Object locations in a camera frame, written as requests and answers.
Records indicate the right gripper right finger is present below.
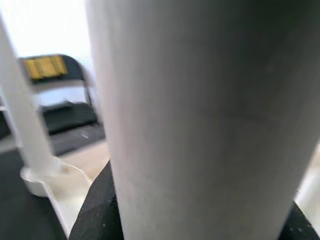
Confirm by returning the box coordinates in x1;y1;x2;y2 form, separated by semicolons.
281;202;320;240

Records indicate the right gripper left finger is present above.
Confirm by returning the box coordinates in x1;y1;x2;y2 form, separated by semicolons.
68;159;125;240

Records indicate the white plastic table leg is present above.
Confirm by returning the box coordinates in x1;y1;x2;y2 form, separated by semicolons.
84;0;320;240
0;14;60;176

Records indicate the black tablecloth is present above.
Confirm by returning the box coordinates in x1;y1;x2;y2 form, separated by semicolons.
0;122;107;240

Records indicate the black folding chair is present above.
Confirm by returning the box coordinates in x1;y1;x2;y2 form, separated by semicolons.
17;53;106;137

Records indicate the yellow chair label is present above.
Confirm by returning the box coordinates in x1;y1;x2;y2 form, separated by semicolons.
23;55;69;80

